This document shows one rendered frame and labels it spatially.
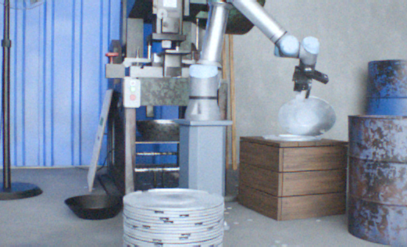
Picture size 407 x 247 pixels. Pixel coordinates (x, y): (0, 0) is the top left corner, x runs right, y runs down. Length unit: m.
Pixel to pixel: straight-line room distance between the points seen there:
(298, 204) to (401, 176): 0.56
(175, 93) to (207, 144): 0.64
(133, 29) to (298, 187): 1.37
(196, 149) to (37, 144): 2.08
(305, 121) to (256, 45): 1.82
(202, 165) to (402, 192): 0.77
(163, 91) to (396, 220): 1.30
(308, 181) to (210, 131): 0.56
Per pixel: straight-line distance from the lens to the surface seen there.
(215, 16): 2.19
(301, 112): 2.49
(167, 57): 2.64
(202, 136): 1.99
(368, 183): 1.98
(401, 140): 1.92
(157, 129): 2.66
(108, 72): 2.50
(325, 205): 2.38
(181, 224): 1.33
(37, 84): 3.86
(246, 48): 4.22
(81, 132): 3.88
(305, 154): 2.27
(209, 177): 2.02
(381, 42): 4.91
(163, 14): 2.74
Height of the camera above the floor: 0.54
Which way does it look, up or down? 3 degrees down
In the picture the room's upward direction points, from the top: 1 degrees clockwise
